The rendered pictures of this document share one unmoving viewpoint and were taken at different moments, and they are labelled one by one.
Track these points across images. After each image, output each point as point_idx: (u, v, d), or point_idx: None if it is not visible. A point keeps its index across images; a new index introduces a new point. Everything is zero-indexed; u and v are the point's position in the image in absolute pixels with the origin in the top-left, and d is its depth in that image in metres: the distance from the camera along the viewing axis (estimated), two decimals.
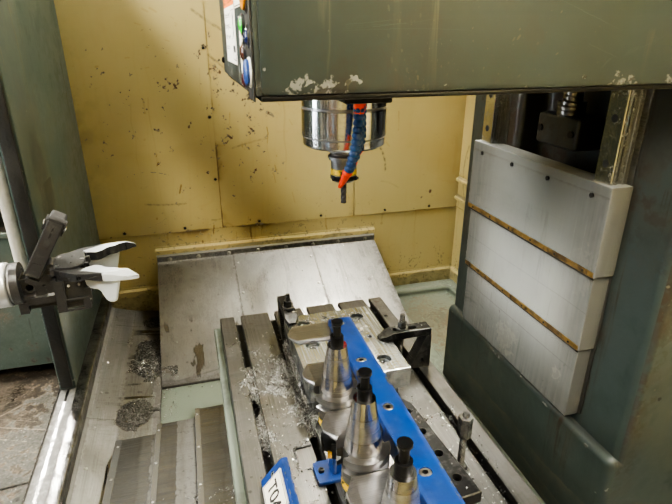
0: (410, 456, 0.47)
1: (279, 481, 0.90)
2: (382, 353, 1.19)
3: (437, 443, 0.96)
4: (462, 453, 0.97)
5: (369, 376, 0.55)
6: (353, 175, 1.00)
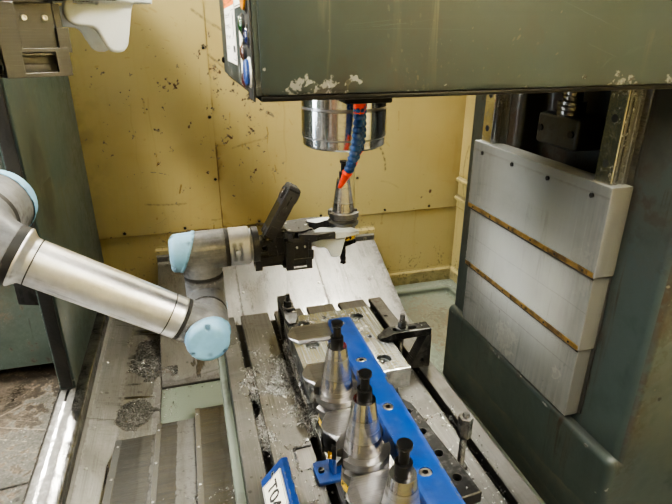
0: (410, 457, 0.48)
1: (279, 481, 0.90)
2: (382, 353, 1.19)
3: (437, 443, 0.96)
4: (462, 453, 0.97)
5: (369, 377, 0.56)
6: (352, 239, 1.05)
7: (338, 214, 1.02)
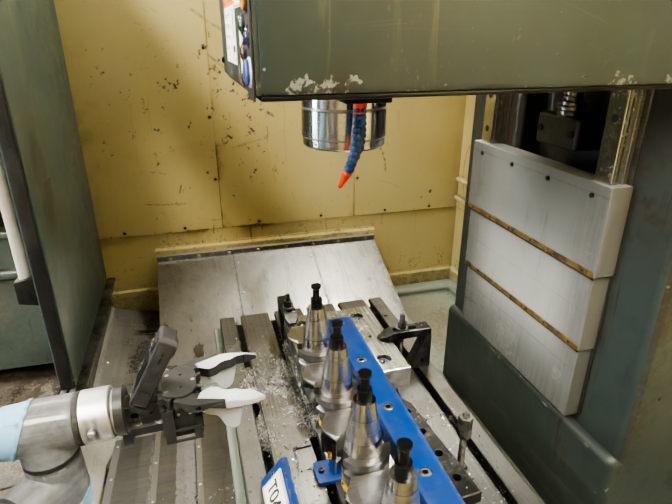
0: (410, 457, 0.48)
1: (279, 481, 0.90)
2: (382, 353, 1.19)
3: (437, 443, 0.96)
4: (462, 453, 0.97)
5: (369, 377, 0.56)
6: None
7: (310, 353, 0.77)
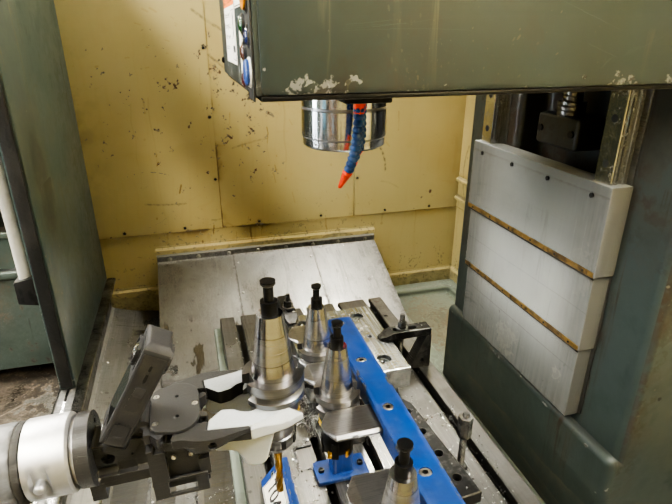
0: (410, 457, 0.48)
1: None
2: (382, 353, 1.19)
3: (437, 443, 0.96)
4: (462, 453, 0.97)
5: (271, 285, 0.48)
6: None
7: (310, 353, 0.77)
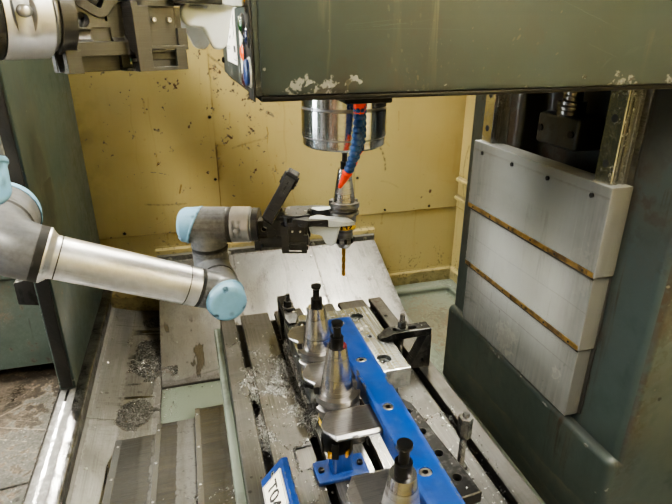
0: (410, 457, 0.48)
1: (279, 481, 0.90)
2: (382, 353, 1.19)
3: (437, 443, 0.96)
4: (462, 453, 0.97)
5: (345, 152, 1.01)
6: None
7: (310, 353, 0.77)
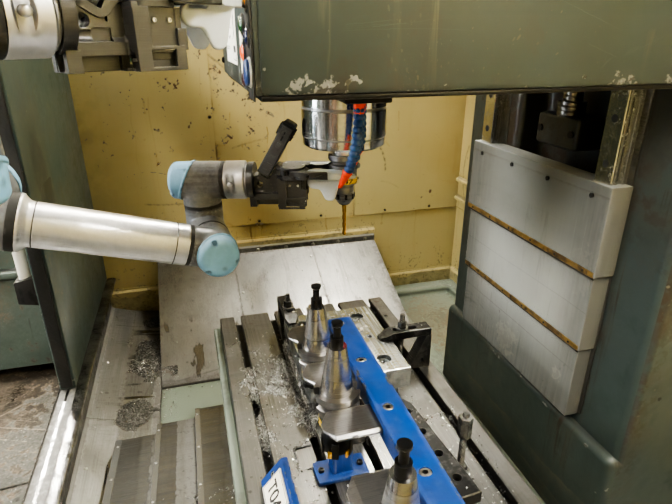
0: (410, 457, 0.48)
1: (279, 481, 0.90)
2: (382, 353, 1.19)
3: (437, 443, 0.96)
4: (462, 453, 0.97)
5: None
6: None
7: (310, 353, 0.77)
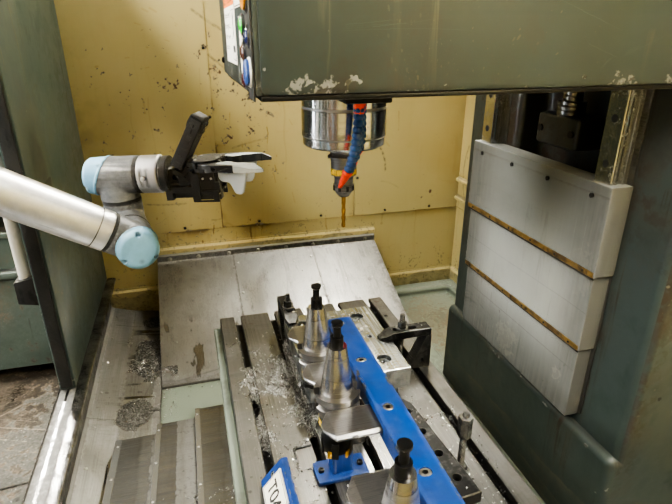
0: (410, 457, 0.48)
1: (279, 481, 0.90)
2: (382, 353, 1.19)
3: (437, 443, 0.96)
4: (462, 453, 0.97)
5: None
6: None
7: (310, 353, 0.77)
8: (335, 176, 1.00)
